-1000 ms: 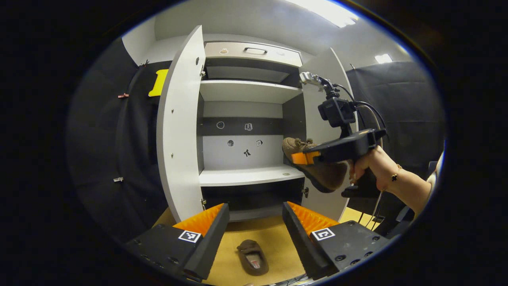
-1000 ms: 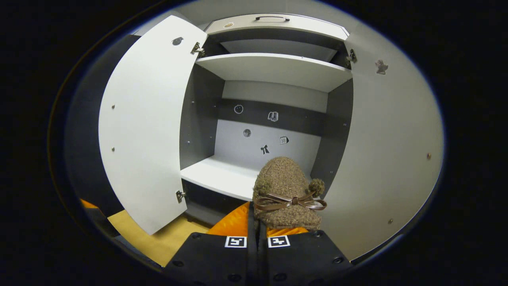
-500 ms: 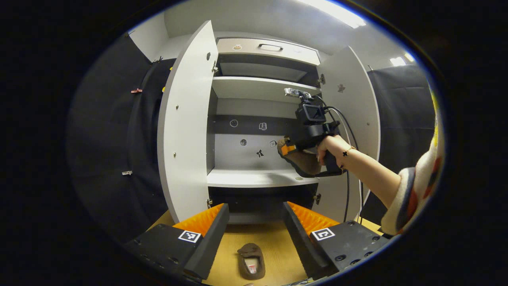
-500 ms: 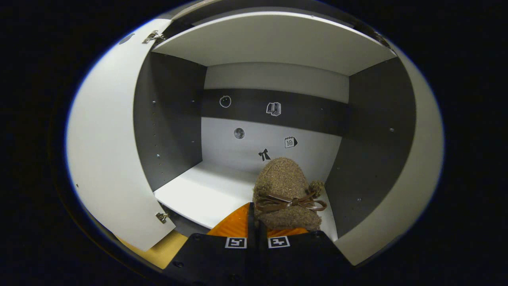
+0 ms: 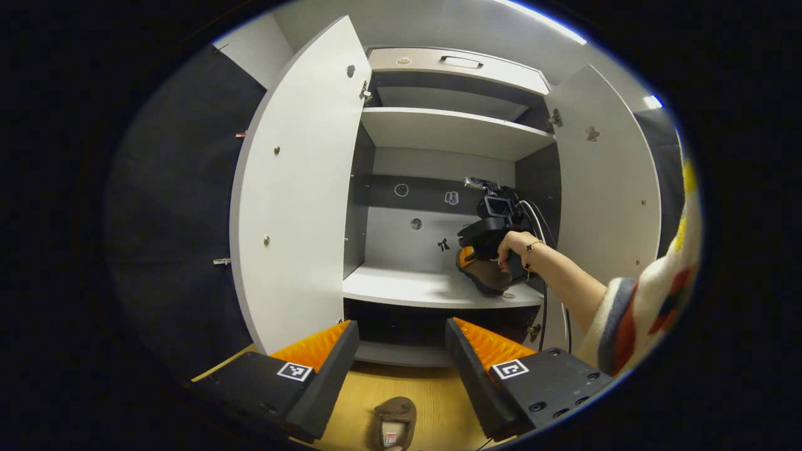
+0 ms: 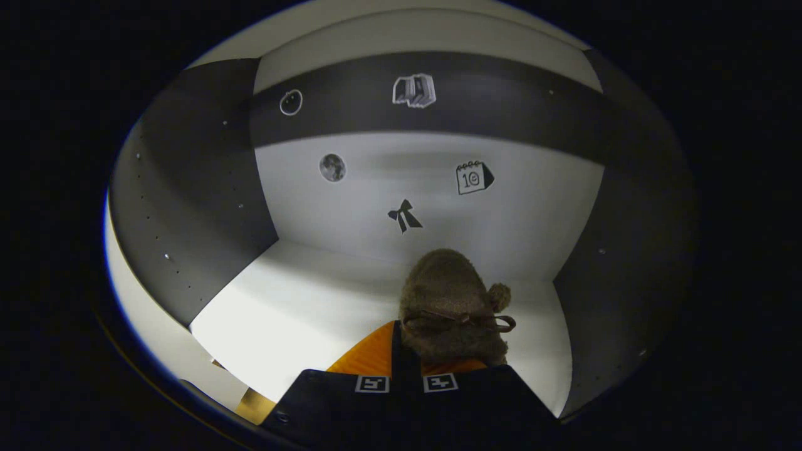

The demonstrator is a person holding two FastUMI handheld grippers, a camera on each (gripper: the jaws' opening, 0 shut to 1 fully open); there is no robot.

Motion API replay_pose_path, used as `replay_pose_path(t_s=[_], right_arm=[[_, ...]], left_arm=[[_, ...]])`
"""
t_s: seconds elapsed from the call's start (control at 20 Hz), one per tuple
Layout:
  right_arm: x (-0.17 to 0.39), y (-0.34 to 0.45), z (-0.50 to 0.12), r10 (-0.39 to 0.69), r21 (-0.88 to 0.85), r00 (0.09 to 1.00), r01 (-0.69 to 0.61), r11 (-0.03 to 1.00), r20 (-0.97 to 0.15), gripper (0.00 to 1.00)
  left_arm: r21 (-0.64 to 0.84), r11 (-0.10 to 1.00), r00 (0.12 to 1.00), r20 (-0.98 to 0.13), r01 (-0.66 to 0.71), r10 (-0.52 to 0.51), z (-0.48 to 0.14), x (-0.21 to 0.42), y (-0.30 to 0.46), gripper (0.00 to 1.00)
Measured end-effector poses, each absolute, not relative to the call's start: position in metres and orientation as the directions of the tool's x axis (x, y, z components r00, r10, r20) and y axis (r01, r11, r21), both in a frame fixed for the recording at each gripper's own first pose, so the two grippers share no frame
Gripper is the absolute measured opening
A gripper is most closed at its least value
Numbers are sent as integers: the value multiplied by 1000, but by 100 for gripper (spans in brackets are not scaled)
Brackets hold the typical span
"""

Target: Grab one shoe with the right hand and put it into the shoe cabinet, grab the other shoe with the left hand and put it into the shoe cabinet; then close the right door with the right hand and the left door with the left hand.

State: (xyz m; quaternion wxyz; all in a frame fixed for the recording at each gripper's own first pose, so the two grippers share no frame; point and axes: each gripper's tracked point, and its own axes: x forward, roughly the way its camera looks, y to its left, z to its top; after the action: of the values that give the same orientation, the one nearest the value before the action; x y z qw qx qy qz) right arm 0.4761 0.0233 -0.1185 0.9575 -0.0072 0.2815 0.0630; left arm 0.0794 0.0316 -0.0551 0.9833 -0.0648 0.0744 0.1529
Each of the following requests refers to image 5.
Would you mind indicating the beige cabinet drawer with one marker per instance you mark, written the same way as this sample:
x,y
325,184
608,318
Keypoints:
x,y
501,74

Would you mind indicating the white shoe cabinet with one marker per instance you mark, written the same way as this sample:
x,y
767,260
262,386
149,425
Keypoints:
x,y
395,244

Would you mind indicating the small ceiling light panel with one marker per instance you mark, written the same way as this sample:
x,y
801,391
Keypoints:
x,y
653,101

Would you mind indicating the black backdrop cloth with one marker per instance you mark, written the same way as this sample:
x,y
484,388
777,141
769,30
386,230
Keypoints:
x,y
664,156
175,219

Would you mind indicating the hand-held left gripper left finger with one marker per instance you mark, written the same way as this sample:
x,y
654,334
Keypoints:
x,y
329,382

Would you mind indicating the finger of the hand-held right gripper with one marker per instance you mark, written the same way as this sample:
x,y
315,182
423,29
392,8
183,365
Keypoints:
x,y
467,255

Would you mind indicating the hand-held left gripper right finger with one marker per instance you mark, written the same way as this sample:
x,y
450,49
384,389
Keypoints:
x,y
476,382

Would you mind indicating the white cabinet shelf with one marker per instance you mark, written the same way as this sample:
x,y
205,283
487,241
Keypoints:
x,y
451,131
407,285

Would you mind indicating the brown fuzzy shoe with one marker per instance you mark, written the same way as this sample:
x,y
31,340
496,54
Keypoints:
x,y
485,279
401,410

